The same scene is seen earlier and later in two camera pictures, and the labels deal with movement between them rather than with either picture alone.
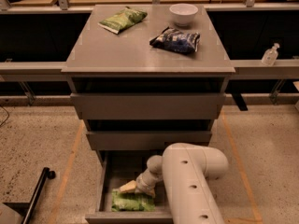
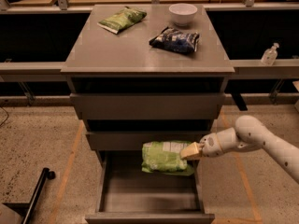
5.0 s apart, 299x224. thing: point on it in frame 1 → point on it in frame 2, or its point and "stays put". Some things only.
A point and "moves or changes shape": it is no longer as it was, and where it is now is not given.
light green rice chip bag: [132, 201] moves or changes shape
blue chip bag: [176, 40] stays put
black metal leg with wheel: [46, 175] stays put
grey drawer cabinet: [148, 77] stays put
